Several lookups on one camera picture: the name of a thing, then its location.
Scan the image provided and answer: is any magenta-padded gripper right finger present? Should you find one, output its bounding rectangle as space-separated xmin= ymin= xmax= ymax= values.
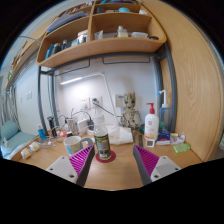
xmin=132 ymin=143 xmax=182 ymax=186

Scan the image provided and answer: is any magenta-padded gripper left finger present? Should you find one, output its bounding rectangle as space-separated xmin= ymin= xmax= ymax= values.
xmin=45 ymin=144 xmax=96 ymax=188

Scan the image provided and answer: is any clear bottle with dark label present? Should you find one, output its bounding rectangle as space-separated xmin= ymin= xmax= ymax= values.
xmin=92 ymin=114 xmax=112 ymax=161

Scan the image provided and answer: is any small white display box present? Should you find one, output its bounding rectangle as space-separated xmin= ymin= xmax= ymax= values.
xmin=144 ymin=136 xmax=156 ymax=148

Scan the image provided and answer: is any cream mug with blue print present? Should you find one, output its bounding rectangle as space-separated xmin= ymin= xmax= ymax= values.
xmin=62 ymin=135 xmax=94 ymax=157

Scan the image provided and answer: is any small blue box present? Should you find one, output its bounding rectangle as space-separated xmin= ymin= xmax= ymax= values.
xmin=157 ymin=128 xmax=172 ymax=143

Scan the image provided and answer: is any flat round red coaster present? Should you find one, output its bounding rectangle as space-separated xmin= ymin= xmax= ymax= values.
xmin=95 ymin=150 xmax=117 ymax=164

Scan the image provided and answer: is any white power adapter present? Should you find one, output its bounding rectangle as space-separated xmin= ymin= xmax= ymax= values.
xmin=77 ymin=118 xmax=90 ymax=134

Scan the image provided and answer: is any white pump bottle, red top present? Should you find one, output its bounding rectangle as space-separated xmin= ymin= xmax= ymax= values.
xmin=143 ymin=102 xmax=160 ymax=143

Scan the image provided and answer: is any green cloth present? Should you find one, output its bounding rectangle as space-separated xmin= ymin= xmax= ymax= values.
xmin=173 ymin=142 xmax=192 ymax=154

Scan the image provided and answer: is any black electric shaver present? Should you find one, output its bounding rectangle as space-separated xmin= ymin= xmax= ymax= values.
xmin=46 ymin=116 xmax=58 ymax=138

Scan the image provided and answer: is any blue tube with white cap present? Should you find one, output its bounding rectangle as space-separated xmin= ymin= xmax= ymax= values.
xmin=36 ymin=123 xmax=47 ymax=142

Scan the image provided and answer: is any white tape roll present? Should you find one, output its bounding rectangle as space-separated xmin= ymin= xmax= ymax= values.
xmin=28 ymin=141 xmax=41 ymax=153
xmin=20 ymin=147 xmax=32 ymax=160

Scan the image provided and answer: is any tree creature figurine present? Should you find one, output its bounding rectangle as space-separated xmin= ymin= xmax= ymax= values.
xmin=120 ymin=92 xmax=142 ymax=130

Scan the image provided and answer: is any blue bottle with white nozzle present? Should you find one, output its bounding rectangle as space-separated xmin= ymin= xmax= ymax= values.
xmin=157 ymin=89 xmax=172 ymax=133

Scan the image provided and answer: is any teal cushion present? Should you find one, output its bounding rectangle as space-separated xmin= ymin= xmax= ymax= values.
xmin=0 ymin=119 xmax=36 ymax=159

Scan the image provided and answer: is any patterned grey curtain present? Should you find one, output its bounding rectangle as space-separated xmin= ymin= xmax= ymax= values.
xmin=0 ymin=89 xmax=16 ymax=126

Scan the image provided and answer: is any wooden shelf unit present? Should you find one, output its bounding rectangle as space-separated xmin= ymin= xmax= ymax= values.
xmin=35 ymin=0 xmax=168 ymax=69

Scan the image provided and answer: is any black power cable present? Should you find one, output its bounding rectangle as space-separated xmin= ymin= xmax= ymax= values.
xmin=94 ymin=99 xmax=118 ymax=118

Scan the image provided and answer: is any white wall socket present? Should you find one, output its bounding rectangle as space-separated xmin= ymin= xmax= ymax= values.
xmin=90 ymin=96 xmax=103 ymax=109

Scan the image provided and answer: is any white wall panel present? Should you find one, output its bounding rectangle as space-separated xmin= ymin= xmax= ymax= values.
xmin=115 ymin=94 xmax=126 ymax=108

